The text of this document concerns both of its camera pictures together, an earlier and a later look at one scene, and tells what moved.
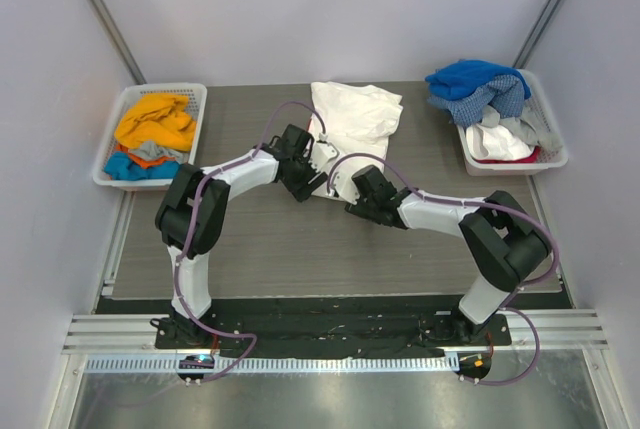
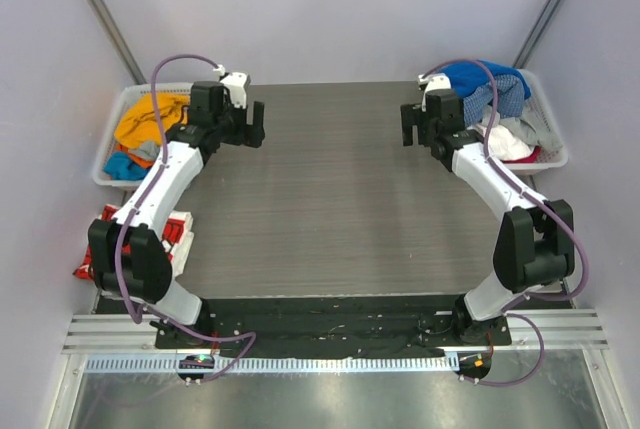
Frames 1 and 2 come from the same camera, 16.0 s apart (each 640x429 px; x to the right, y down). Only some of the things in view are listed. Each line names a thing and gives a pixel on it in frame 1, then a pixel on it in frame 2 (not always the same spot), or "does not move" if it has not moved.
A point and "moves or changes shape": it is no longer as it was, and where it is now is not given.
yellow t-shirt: [167, 118] does not move
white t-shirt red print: [352, 124] moves or changes shape
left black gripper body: [310, 182] -> [242, 127]
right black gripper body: [358, 204] -> [422, 125]
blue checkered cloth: [505, 92] does not move
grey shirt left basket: [148, 150] does not move
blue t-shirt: [464, 79] does not move
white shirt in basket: [496, 143] does not move
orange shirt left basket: [140, 160] does not move
